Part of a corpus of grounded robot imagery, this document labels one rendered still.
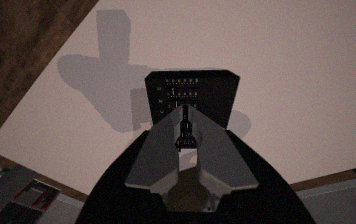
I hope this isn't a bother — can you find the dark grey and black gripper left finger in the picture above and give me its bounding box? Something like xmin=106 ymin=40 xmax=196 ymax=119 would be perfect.
xmin=75 ymin=104 xmax=185 ymax=224

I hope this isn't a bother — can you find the black lighting desk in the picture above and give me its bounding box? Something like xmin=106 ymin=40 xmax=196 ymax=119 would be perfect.
xmin=145 ymin=70 xmax=240 ymax=152

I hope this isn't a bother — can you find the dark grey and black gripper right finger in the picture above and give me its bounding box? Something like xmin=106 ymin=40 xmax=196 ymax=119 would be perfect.
xmin=185 ymin=104 xmax=316 ymax=224

